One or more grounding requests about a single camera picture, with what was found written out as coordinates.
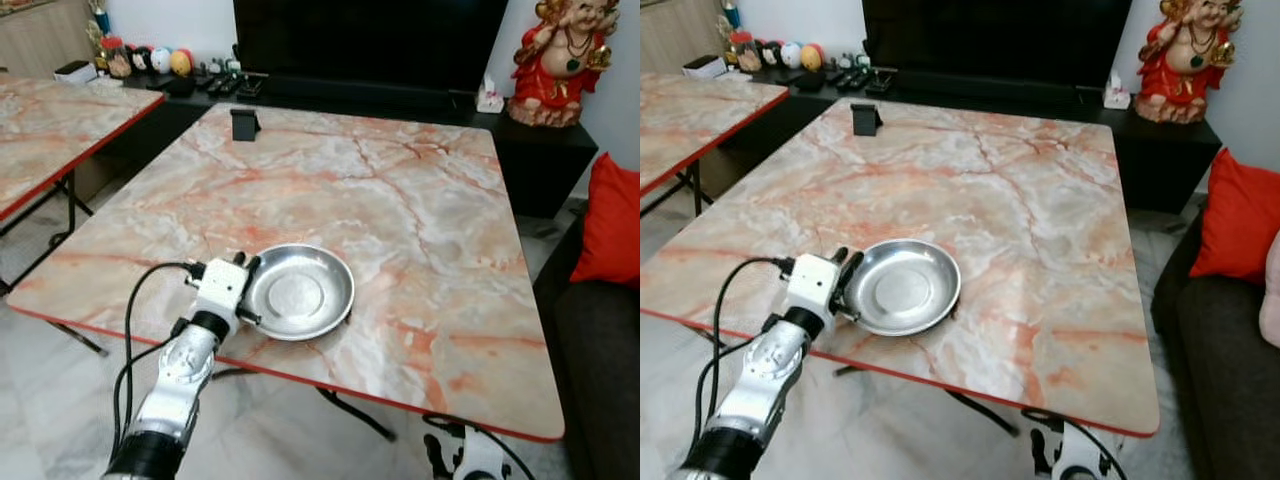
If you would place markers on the dark brown sofa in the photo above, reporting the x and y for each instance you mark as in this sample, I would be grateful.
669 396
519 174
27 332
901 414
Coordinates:
1220 380
600 380

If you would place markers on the black and white figurine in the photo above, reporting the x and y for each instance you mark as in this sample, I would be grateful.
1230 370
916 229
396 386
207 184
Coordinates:
767 55
139 60

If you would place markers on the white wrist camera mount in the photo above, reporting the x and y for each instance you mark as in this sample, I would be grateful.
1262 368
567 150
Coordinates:
1082 458
485 462
220 288
815 282

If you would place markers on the shallow steel plate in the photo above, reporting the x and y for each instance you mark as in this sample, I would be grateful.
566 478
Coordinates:
905 288
300 292

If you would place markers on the white box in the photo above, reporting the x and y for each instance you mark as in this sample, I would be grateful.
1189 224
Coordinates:
75 72
705 67

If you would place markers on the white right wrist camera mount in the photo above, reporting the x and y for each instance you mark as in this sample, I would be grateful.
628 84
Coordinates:
485 462
1082 458

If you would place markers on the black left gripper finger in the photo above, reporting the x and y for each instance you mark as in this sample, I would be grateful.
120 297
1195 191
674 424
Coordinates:
249 317
250 263
846 313
848 258

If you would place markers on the black remote control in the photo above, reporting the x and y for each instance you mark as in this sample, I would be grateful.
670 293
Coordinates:
212 85
842 80

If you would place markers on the red laughing buddha statue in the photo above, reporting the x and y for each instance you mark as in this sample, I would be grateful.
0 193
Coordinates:
1185 65
555 70

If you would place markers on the red cushion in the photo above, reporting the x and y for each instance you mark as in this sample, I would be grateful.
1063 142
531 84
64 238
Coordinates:
610 225
1235 220

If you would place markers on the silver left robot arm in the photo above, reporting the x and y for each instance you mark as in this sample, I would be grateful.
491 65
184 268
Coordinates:
180 375
765 370

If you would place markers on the white egg figurine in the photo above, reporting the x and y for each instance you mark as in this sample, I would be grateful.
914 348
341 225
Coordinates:
790 56
161 60

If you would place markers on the green and white mug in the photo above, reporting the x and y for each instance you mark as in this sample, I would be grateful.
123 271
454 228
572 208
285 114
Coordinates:
860 63
232 68

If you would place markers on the black television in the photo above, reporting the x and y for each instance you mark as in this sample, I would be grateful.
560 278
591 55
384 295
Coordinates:
1000 40
370 45

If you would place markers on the light wooden cabinet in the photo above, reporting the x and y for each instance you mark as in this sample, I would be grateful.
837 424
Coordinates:
45 45
675 40

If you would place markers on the pink cushion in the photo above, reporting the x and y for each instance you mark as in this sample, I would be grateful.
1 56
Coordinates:
1271 290

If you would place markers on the yellow egg figurine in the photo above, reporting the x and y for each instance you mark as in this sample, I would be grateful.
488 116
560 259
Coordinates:
812 58
182 63

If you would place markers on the black phone stand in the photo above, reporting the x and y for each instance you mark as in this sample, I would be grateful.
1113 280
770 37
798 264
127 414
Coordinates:
245 125
867 120

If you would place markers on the red lidded snack jar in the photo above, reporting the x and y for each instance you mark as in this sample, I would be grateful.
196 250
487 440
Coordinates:
117 62
742 55

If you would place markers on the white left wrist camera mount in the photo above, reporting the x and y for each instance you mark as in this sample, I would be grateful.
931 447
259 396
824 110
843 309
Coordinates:
220 288
815 282

